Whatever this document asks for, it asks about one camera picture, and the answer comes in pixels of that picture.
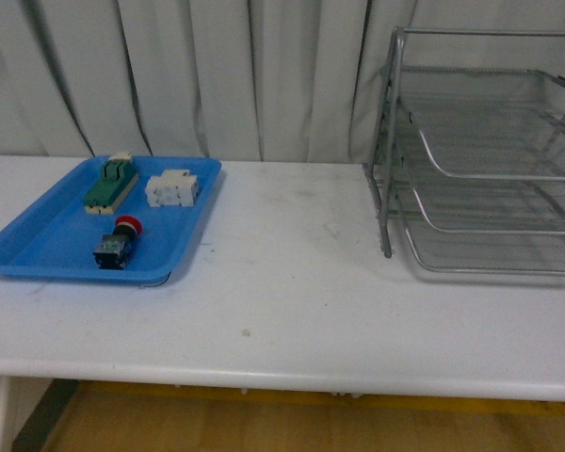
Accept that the red emergency stop button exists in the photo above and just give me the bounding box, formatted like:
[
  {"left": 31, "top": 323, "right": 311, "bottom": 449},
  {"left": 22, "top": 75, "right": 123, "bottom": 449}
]
[{"left": 93, "top": 215, "right": 143, "bottom": 270}]

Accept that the white curtain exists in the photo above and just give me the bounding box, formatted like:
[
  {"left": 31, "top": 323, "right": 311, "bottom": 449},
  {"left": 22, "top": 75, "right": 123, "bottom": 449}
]
[{"left": 0, "top": 1, "right": 565, "bottom": 163}]

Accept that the green knife switch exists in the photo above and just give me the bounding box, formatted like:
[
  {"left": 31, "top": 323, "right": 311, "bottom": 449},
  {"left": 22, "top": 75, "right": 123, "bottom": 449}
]
[{"left": 83, "top": 153, "right": 139, "bottom": 215}]

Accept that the silver mesh three-tier rack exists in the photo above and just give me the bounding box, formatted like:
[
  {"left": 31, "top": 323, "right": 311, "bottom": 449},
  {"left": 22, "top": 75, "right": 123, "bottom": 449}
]
[{"left": 364, "top": 27, "right": 565, "bottom": 276}]

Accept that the white table leg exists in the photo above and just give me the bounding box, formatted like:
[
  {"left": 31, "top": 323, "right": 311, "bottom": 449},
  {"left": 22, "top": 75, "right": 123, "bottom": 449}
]
[{"left": 0, "top": 376, "right": 13, "bottom": 452}]

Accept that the white circuit breaker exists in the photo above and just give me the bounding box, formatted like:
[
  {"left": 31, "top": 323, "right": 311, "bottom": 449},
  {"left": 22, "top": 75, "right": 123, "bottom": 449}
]
[{"left": 145, "top": 169, "right": 199, "bottom": 207}]

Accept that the blue plastic tray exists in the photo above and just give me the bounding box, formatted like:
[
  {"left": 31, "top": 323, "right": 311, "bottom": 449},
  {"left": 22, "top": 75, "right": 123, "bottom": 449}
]
[{"left": 0, "top": 156, "right": 221, "bottom": 284}]

